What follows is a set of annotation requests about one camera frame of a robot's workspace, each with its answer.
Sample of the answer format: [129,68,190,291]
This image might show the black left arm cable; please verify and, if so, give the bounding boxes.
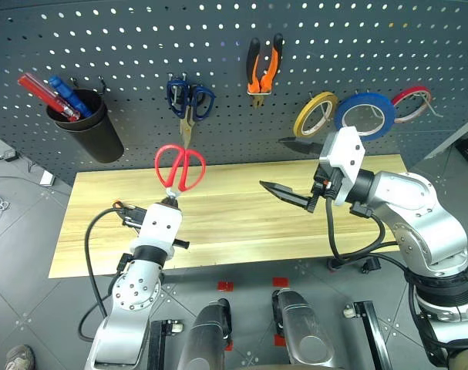
[78,206,126,342]

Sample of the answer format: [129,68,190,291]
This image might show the blue handled screwdriver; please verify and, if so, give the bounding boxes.
[48,75,93,119]

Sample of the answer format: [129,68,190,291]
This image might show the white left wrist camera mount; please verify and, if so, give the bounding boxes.
[129,202,183,260]

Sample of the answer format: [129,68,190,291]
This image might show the blue handled scissors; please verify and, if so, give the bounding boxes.
[166,75,217,150]

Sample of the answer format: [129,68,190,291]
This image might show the dark grey perforated pegboard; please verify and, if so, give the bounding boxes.
[0,0,468,187]

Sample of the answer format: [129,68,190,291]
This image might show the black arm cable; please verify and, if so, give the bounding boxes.
[325,196,412,275]
[78,206,126,342]

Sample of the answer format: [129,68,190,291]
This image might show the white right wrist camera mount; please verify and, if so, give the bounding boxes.
[318,126,365,206]

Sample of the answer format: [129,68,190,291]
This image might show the yellow tape roll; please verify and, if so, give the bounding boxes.
[293,91,339,139]

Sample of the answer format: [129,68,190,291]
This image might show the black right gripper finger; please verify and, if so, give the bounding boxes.
[259,180,316,214]
[278,137,325,156]

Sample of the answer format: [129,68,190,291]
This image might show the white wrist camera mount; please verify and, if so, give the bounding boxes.
[129,202,183,260]
[318,126,365,206]

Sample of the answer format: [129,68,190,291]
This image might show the red handled scissors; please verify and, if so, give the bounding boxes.
[153,143,207,200]

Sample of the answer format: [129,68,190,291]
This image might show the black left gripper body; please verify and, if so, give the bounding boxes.
[113,200,148,233]

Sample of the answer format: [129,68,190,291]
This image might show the red handled screwdriver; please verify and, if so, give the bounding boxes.
[17,73,82,123]

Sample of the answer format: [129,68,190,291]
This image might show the red tape roll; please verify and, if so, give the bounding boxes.
[390,86,433,124]

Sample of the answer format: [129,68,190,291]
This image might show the dark rounded robot leg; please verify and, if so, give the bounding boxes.
[177,298,233,370]
[271,289,337,370]

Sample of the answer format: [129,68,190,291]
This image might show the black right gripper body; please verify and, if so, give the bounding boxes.
[311,162,345,200]

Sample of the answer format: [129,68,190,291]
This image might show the blue tape roll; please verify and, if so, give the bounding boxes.
[333,92,397,142]

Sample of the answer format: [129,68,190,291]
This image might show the orange black pliers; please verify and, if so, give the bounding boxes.
[245,32,285,109]

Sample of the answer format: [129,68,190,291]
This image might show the black table frame leg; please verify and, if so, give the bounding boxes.
[146,318,184,370]
[343,300,393,370]

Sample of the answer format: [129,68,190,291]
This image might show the black cup holder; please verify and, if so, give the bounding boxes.
[45,89,126,164]

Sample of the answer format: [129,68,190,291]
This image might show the grey shoe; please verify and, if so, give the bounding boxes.
[5,345,36,370]

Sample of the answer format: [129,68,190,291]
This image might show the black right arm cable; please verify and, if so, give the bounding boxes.
[325,196,412,275]

